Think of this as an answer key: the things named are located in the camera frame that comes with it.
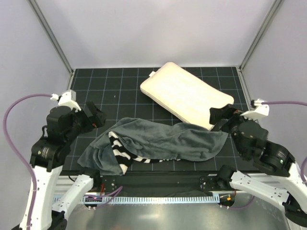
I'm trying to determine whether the cream rectangular pillow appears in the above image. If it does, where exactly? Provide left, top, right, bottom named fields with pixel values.
left=140, top=62, right=234, bottom=130

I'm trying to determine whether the grey fleece zebra-lined pillowcase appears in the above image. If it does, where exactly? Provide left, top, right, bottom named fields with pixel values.
left=77, top=118, right=228, bottom=176

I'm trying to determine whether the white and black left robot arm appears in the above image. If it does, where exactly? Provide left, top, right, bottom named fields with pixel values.
left=15, top=101, right=106, bottom=230

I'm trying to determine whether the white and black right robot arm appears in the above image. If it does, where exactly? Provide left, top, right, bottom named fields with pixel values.
left=209, top=104, right=307, bottom=227

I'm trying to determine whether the black gridded cutting mat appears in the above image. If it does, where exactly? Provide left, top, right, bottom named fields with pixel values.
left=62, top=67, right=255, bottom=176

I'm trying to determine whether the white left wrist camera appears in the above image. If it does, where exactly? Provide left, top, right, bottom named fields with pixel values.
left=50, top=90, right=82, bottom=112

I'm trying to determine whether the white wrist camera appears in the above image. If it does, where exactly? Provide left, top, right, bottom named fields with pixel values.
left=50, top=90, right=82, bottom=112
left=240, top=99, right=270, bottom=121

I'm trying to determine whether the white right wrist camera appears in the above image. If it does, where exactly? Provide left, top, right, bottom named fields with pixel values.
left=240, top=99, right=270, bottom=121

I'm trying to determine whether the aluminium front frame profile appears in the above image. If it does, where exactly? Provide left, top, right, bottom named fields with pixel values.
left=28, top=173, right=292, bottom=195

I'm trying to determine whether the slotted grey cable duct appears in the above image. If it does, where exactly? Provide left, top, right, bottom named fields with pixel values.
left=54, top=193, right=220, bottom=205

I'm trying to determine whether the left aluminium frame post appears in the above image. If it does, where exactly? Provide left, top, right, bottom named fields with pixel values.
left=27, top=0, right=73, bottom=75

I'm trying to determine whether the aluminium frame post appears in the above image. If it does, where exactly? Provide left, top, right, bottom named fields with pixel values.
left=239, top=0, right=284, bottom=72
left=27, top=0, right=73, bottom=75

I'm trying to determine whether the right aluminium frame post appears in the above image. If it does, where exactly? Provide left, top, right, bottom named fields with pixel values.
left=239, top=0, right=284, bottom=72

